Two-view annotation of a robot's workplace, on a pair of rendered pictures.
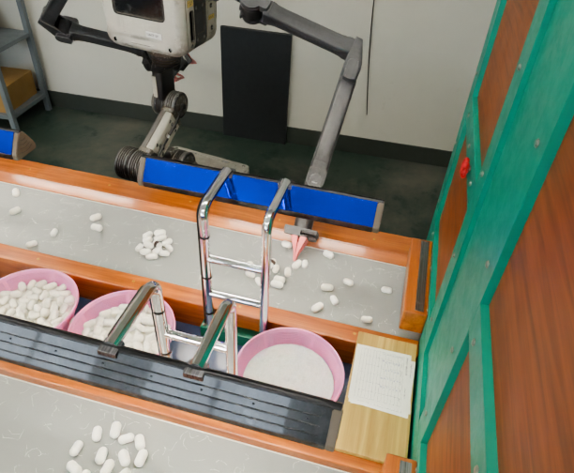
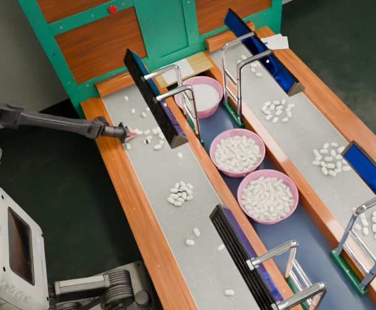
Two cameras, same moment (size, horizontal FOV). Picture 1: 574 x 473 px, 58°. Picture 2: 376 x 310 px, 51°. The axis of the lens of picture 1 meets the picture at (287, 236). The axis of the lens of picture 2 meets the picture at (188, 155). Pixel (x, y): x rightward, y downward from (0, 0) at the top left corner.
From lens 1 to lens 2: 2.09 m
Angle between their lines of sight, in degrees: 72
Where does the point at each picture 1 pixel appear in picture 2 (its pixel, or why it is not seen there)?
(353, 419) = (199, 67)
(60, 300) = (249, 192)
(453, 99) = not seen: outside the picture
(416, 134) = not seen: outside the picture
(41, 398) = (285, 148)
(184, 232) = (158, 194)
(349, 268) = (122, 117)
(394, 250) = (97, 107)
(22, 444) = (301, 135)
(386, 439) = (198, 58)
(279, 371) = (198, 103)
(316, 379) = not seen: hidden behind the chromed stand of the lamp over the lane
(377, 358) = (168, 76)
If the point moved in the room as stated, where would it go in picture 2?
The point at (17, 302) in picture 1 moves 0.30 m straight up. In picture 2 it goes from (269, 207) to (272, 171)
